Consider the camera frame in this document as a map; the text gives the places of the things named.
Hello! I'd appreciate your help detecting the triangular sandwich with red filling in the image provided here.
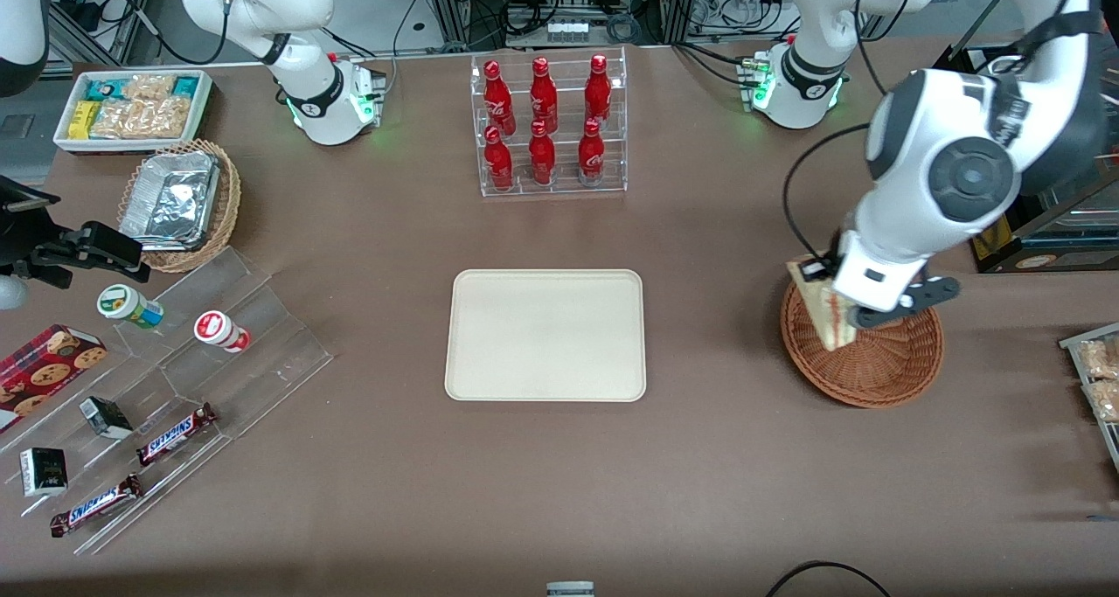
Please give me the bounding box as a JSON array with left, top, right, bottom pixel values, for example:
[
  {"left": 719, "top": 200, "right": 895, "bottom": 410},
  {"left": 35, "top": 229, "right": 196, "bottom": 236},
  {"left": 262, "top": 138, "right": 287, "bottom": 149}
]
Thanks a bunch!
[{"left": 785, "top": 256, "right": 859, "bottom": 353}]

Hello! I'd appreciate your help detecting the round brown wicker basket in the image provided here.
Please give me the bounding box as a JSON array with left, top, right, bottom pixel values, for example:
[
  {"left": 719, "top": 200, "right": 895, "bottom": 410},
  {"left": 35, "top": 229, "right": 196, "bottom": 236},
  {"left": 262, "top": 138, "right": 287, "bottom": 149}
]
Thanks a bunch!
[{"left": 780, "top": 278, "right": 945, "bottom": 408}]

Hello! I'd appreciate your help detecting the light wicker basket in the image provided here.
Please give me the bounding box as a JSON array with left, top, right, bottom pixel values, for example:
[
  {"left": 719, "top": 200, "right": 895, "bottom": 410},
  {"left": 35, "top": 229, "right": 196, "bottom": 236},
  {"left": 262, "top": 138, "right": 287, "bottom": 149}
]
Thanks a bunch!
[{"left": 118, "top": 138, "right": 242, "bottom": 274}]

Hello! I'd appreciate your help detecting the grey metal tray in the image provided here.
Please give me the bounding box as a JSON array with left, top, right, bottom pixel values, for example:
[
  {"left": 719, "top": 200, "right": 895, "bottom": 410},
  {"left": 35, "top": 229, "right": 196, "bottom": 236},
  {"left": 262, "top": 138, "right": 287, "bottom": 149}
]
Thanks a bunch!
[{"left": 1060, "top": 322, "right": 1119, "bottom": 472}]

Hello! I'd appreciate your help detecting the cream rectangular serving tray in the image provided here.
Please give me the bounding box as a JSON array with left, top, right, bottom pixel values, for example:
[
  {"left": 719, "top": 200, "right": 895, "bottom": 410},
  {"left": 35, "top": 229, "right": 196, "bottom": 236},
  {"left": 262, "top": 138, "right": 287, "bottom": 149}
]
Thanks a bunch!
[{"left": 444, "top": 269, "right": 647, "bottom": 403}]

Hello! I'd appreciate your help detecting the green lid white cup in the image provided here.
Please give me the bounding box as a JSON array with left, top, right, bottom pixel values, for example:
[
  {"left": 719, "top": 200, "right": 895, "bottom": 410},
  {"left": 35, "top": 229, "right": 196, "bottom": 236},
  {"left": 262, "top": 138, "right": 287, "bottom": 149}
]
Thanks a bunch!
[{"left": 96, "top": 284, "right": 165, "bottom": 330}]

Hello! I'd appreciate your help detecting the silver foil container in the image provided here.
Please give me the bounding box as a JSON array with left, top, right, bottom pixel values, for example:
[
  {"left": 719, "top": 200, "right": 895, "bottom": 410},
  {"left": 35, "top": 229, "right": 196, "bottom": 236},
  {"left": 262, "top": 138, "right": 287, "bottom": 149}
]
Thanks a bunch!
[{"left": 120, "top": 149, "right": 221, "bottom": 253}]

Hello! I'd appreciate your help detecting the red plaid cookie box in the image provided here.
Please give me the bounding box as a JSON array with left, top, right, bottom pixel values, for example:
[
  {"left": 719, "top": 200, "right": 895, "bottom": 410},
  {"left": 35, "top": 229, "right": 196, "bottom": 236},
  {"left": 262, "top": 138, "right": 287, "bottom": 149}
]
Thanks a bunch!
[{"left": 0, "top": 323, "right": 108, "bottom": 434}]

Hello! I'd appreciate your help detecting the white snack bin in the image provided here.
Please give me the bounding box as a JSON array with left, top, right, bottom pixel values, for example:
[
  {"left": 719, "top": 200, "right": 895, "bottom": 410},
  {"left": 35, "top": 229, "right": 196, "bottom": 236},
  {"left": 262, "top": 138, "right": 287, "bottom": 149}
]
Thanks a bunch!
[{"left": 52, "top": 68, "right": 215, "bottom": 156}]

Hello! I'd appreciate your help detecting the black machine with yellow panel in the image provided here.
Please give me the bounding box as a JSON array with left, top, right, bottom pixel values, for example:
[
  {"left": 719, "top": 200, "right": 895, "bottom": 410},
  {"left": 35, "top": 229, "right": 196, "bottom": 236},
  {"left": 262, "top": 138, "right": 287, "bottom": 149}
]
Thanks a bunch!
[{"left": 940, "top": 45, "right": 1119, "bottom": 274}]

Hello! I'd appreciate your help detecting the clear rice cracker bag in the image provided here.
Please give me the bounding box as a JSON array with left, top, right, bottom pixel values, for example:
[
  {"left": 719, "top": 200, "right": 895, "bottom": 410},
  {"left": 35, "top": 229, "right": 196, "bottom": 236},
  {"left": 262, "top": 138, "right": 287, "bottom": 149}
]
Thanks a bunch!
[
  {"left": 122, "top": 74, "right": 177, "bottom": 103},
  {"left": 91, "top": 97, "right": 191, "bottom": 140}
]

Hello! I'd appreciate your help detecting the red lid white cup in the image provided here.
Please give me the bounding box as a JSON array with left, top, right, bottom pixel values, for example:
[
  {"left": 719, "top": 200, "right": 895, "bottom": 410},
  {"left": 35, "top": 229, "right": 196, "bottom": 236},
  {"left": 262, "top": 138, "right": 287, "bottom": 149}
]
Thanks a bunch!
[{"left": 193, "top": 310, "right": 252, "bottom": 354}]

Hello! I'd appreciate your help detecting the small black box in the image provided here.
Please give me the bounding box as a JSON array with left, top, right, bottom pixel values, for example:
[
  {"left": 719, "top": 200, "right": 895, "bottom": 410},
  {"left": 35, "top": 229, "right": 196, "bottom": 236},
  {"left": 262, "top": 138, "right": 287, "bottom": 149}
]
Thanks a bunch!
[
  {"left": 79, "top": 396, "right": 134, "bottom": 441},
  {"left": 19, "top": 447, "right": 69, "bottom": 498}
]

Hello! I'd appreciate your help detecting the clear acrylic stepped display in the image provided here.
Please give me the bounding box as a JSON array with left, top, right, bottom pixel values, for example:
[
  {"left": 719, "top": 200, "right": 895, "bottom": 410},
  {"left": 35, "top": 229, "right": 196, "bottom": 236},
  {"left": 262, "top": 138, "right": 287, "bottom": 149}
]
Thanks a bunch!
[{"left": 0, "top": 246, "right": 335, "bottom": 556}]

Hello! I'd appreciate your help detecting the brown snickers bar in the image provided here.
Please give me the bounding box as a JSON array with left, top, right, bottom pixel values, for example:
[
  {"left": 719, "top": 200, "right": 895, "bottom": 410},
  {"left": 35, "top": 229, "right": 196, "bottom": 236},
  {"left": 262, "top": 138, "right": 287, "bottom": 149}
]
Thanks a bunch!
[
  {"left": 50, "top": 473, "right": 143, "bottom": 538},
  {"left": 136, "top": 402, "right": 218, "bottom": 467}
]

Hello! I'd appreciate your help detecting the red cola bottle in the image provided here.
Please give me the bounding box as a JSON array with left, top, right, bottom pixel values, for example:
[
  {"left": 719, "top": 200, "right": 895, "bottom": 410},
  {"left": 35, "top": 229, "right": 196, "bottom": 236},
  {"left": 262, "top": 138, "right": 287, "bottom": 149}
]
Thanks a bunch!
[
  {"left": 530, "top": 57, "right": 559, "bottom": 130},
  {"left": 578, "top": 118, "right": 606, "bottom": 185},
  {"left": 584, "top": 53, "right": 613, "bottom": 126},
  {"left": 483, "top": 60, "right": 517, "bottom": 133},
  {"left": 528, "top": 121, "right": 557, "bottom": 187},
  {"left": 483, "top": 125, "right": 515, "bottom": 191}
]

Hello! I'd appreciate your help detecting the clear acrylic bottle rack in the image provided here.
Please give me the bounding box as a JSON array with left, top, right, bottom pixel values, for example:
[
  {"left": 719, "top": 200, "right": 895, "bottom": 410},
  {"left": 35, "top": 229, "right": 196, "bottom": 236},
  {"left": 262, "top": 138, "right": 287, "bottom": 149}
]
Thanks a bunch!
[{"left": 470, "top": 46, "right": 629, "bottom": 198}]

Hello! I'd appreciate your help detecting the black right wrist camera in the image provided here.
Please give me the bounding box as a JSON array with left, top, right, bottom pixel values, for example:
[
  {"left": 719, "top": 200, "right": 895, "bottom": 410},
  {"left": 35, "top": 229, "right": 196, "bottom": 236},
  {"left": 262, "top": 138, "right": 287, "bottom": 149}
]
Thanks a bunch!
[{"left": 0, "top": 176, "right": 62, "bottom": 264}]

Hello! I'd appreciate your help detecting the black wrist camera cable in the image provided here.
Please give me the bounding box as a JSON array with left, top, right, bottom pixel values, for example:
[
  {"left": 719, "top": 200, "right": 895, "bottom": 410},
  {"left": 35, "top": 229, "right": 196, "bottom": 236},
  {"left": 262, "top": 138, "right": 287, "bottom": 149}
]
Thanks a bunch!
[{"left": 782, "top": 123, "right": 875, "bottom": 271}]

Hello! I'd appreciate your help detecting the black cable loop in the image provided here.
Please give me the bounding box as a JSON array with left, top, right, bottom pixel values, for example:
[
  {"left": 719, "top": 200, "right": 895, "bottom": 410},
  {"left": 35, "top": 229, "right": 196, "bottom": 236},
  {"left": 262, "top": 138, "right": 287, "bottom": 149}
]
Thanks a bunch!
[{"left": 766, "top": 560, "right": 893, "bottom": 597}]

